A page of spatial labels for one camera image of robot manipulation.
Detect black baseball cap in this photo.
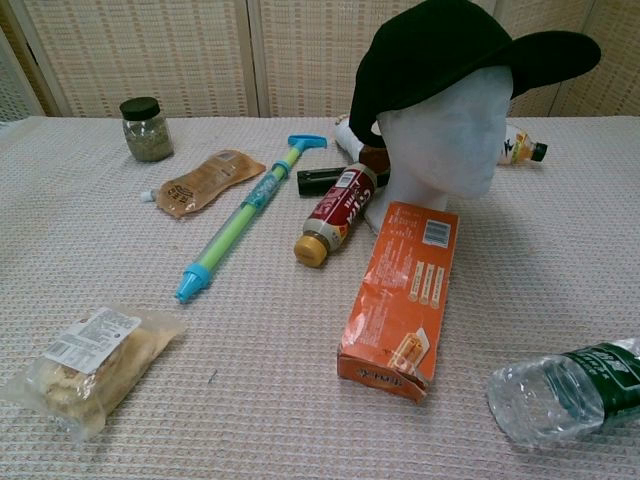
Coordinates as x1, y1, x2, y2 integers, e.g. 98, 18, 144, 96
348, 0, 602, 149

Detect white foam mannequin head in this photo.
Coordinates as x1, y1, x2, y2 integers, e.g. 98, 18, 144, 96
364, 67, 514, 232

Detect red label bottle gold cap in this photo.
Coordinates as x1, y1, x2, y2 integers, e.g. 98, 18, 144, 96
293, 162, 379, 269

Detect black stapler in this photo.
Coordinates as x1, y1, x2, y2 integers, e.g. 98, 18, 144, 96
296, 166, 392, 198

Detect blue green toy water pump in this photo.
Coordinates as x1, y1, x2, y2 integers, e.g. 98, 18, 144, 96
174, 133, 329, 303

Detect white jar brown contents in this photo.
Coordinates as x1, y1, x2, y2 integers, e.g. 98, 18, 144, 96
333, 113, 392, 174

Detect orange cardboard box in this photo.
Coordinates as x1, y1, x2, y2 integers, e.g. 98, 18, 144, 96
335, 200, 460, 404

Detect brown spout pouch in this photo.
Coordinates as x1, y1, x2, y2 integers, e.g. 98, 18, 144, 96
139, 149, 267, 220

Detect white woven tablecloth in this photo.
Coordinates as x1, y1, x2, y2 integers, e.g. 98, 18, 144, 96
0, 114, 640, 480

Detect glass jar black lid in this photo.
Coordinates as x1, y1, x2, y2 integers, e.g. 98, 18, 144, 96
118, 96, 175, 163

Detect tea bottle dark cap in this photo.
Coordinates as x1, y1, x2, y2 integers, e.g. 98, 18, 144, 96
497, 124, 550, 170

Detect woven folding screen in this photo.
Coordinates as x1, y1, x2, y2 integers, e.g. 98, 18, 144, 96
0, 0, 640, 121

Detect bagged pastry packet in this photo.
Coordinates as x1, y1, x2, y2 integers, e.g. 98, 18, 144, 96
0, 305, 187, 444

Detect clear water bottle green label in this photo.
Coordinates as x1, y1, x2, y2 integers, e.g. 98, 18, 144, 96
487, 337, 640, 445

